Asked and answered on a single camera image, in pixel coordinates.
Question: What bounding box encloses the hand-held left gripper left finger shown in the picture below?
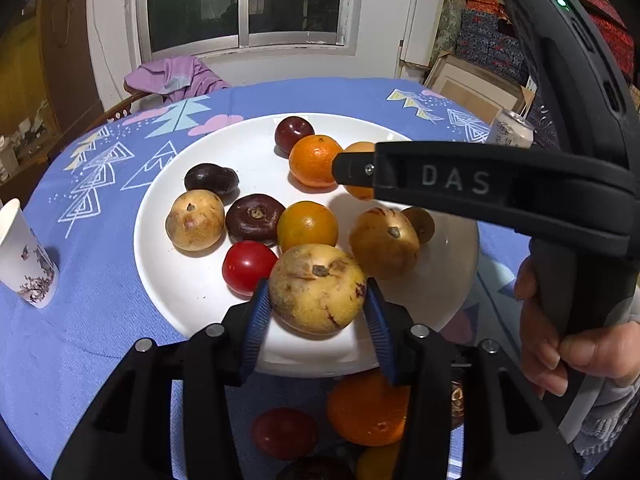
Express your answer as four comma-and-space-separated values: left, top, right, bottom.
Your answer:
52, 277, 273, 480

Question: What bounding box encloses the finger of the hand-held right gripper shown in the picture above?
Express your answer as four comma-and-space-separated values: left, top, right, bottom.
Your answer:
332, 149, 377, 200

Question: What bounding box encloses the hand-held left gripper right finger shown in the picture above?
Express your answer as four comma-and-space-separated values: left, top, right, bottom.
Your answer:
362, 280, 581, 480

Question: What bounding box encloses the orange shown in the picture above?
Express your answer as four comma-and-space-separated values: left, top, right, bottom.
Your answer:
326, 369, 412, 447
341, 141, 377, 201
288, 134, 345, 188

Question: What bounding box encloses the red tomato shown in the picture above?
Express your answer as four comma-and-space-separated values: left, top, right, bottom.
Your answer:
251, 407, 319, 462
222, 240, 279, 297

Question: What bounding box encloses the yellow pepino melon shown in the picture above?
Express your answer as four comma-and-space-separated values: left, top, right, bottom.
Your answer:
165, 188, 226, 252
348, 206, 421, 281
268, 243, 367, 337

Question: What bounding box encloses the white plate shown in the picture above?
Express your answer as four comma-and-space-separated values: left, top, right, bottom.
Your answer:
133, 112, 481, 378

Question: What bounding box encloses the person's right forearm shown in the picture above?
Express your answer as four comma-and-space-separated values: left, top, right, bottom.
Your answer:
560, 375, 640, 471

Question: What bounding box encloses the person's right hand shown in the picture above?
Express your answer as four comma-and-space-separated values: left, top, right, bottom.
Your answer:
514, 257, 640, 401

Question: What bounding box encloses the dark red plum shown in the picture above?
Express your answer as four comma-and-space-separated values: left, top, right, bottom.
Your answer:
274, 116, 316, 157

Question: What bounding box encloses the yellow citrus fruit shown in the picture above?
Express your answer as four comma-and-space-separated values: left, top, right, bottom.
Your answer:
276, 200, 339, 255
356, 440, 402, 480

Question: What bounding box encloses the white drink can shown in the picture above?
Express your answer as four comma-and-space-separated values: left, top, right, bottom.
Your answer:
486, 108, 536, 149

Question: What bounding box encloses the cardboard box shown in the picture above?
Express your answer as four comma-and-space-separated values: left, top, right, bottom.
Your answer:
422, 54, 533, 126

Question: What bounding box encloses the dark fruit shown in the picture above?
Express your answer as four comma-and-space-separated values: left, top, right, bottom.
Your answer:
276, 455, 357, 480

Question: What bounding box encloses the blue printed tablecloth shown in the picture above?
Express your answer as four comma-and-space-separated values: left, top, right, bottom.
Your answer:
0, 77, 566, 480

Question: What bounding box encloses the stack of patterned boxes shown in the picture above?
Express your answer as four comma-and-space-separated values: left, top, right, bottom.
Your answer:
440, 0, 640, 106

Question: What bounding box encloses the white door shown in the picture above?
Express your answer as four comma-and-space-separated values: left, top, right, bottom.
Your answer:
400, 0, 451, 68

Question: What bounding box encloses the purple garment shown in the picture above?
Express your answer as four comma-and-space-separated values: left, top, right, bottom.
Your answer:
123, 56, 232, 104

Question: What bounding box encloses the white framed window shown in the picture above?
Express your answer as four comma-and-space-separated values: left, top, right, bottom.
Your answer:
125, 0, 363, 61

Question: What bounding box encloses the white printed paper cup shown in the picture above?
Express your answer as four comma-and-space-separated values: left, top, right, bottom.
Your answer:
0, 198, 61, 309

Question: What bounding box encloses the wooden chair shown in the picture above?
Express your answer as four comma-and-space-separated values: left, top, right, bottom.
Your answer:
90, 91, 146, 131

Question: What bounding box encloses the wooden glass-door cabinet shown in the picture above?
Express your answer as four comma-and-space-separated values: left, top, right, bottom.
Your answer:
0, 0, 108, 161

